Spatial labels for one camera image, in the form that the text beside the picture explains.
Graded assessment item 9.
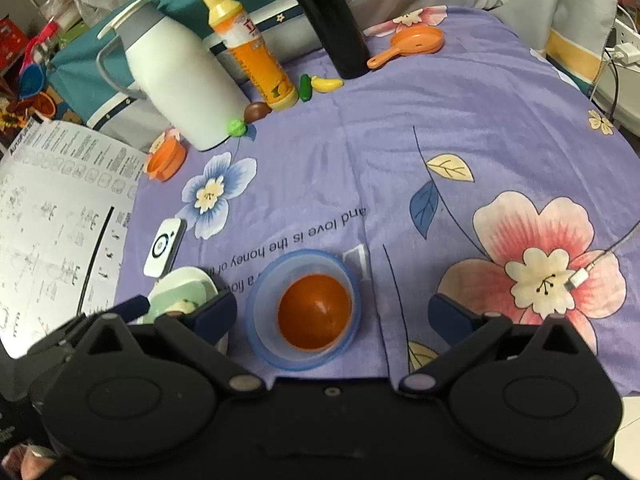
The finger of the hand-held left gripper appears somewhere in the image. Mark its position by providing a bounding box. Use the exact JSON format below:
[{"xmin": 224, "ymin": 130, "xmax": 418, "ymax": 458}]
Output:
[{"xmin": 75, "ymin": 296, "xmax": 152, "ymax": 332}]

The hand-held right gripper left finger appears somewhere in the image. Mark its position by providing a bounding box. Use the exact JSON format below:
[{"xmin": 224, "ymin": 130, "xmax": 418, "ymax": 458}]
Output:
[{"xmin": 85, "ymin": 290, "xmax": 262, "ymax": 396}]

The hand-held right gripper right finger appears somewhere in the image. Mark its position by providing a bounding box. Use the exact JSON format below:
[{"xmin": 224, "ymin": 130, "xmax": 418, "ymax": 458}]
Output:
[{"xmin": 400, "ymin": 294, "xmax": 599, "ymax": 396}]

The green square plate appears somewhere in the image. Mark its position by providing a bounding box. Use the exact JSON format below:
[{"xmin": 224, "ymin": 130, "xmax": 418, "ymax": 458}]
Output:
[{"xmin": 143, "ymin": 280, "xmax": 213, "ymax": 326}]

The white round plate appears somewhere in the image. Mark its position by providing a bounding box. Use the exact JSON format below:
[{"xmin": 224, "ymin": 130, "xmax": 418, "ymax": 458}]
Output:
[{"xmin": 149, "ymin": 266, "xmax": 232, "ymax": 356}]

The clear plastic bowl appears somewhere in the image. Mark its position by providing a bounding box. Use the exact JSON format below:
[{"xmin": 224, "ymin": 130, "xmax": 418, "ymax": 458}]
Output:
[{"xmin": 252, "ymin": 255, "xmax": 357, "ymax": 364}]

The orange plastic bowl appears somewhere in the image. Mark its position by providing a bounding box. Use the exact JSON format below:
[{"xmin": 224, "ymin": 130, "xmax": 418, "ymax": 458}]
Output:
[{"xmin": 277, "ymin": 273, "xmax": 350, "ymax": 352}]

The blue plastic bowl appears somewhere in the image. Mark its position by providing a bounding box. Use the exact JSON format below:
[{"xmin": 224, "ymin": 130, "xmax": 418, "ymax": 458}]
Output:
[{"xmin": 246, "ymin": 248, "xmax": 362, "ymax": 371}]

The white square device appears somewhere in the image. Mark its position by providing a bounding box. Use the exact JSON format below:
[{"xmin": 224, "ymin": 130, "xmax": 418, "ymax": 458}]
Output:
[{"xmin": 143, "ymin": 218, "xmax": 187, "ymax": 278}]

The printed instruction sheet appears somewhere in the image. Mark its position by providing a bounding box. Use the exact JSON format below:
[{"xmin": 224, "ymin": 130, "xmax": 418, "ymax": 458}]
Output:
[{"xmin": 0, "ymin": 120, "xmax": 146, "ymax": 361}]

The orange toy pot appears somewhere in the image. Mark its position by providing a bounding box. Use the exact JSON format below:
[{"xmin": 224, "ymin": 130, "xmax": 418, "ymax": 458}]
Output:
[{"xmin": 145, "ymin": 137, "xmax": 187, "ymax": 182}]

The purple floral bedsheet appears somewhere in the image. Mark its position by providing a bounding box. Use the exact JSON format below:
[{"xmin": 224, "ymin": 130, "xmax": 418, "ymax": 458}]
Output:
[{"xmin": 115, "ymin": 6, "xmax": 640, "ymax": 397}]

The brown toy chestnut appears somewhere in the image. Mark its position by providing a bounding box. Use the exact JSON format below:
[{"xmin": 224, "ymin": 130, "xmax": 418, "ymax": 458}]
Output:
[{"xmin": 243, "ymin": 101, "xmax": 274, "ymax": 124}]

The orange plastic cup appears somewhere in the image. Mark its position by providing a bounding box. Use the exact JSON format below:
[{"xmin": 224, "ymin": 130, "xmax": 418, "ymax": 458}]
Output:
[{"xmin": 30, "ymin": 91, "xmax": 55, "ymax": 122}]

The white thermos jug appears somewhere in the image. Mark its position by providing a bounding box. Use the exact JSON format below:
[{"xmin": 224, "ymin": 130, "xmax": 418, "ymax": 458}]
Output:
[{"xmin": 96, "ymin": 0, "xmax": 251, "ymax": 153}]

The yellow toy banana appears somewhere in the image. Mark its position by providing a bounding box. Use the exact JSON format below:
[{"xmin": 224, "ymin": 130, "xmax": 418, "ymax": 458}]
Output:
[{"xmin": 310, "ymin": 76, "xmax": 345, "ymax": 94}]

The orange juice bottle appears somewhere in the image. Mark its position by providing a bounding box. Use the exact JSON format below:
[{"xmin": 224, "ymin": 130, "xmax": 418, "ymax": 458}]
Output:
[{"xmin": 201, "ymin": 0, "xmax": 297, "ymax": 111}]

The orange toy pan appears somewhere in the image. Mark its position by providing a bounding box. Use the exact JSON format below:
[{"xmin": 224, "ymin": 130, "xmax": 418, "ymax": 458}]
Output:
[{"xmin": 366, "ymin": 26, "xmax": 445, "ymax": 70}]

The white power strip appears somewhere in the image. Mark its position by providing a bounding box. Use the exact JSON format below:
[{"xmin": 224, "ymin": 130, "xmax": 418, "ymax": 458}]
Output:
[{"xmin": 590, "ymin": 5, "xmax": 640, "ymax": 133}]

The red box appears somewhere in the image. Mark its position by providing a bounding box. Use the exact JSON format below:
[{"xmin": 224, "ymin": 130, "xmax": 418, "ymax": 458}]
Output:
[{"xmin": 0, "ymin": 17, "xmax": 29, "ymax": 74}]

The clear plastic jar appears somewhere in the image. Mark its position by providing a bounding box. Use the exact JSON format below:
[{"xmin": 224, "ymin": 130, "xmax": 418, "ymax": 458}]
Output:
[{"xmin": 39, "ymin": 0, "xmax": 84, "ymax": 32}]

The white charger plug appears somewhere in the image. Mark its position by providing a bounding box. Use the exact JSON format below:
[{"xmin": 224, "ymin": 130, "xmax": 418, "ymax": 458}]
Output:
[{"xmin": 612, "ymin": 42, "xmax": 640, "ymax": 69}]

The black thermos bottle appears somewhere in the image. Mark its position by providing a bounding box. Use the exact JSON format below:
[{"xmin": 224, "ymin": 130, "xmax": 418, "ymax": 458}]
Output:
[{"xmin": 274, "ymin": 0, "xmax": 371, "ymax": 80}]

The white cable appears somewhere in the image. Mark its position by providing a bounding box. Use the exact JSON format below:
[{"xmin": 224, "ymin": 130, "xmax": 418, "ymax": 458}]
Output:
[{"xmin": 569, "ymin": 224, "xmax": 640, "ymax": 292}]

